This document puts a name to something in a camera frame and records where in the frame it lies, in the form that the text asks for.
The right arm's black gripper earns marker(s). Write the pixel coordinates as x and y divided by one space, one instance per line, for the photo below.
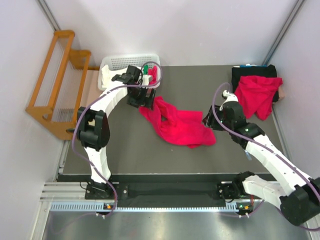
210 120

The left arm's black gripper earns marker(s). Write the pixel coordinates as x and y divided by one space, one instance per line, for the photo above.
142 99

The red t-shirt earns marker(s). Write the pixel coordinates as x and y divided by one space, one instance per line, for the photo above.
255 95
178 127

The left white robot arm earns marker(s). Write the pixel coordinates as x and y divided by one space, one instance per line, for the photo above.
93 130

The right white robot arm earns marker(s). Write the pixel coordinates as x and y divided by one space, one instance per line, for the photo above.
295 194

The red t-shirt on stack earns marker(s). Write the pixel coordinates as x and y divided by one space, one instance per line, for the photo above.
255 95

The red shirt in basket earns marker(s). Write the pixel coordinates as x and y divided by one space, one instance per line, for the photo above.
153 72

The green shirt in basket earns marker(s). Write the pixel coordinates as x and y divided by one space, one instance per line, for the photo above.
145 67

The white shirt in basket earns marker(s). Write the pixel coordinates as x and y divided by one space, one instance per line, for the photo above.
108 74

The white plastic basket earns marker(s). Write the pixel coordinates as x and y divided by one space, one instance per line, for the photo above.
119 62

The blue marker pen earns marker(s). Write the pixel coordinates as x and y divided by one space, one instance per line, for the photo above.
248 156

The blue folded cloth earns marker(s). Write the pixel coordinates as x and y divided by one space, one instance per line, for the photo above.
252 66

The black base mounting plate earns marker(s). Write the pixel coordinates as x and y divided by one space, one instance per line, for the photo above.
166 194

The beige folded cloth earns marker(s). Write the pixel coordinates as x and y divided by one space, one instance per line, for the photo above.
281 93

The orange wooden rack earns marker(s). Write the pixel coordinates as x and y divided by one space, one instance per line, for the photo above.
58 92

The slotted cable duct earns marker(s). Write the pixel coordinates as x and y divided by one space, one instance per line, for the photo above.
101 207

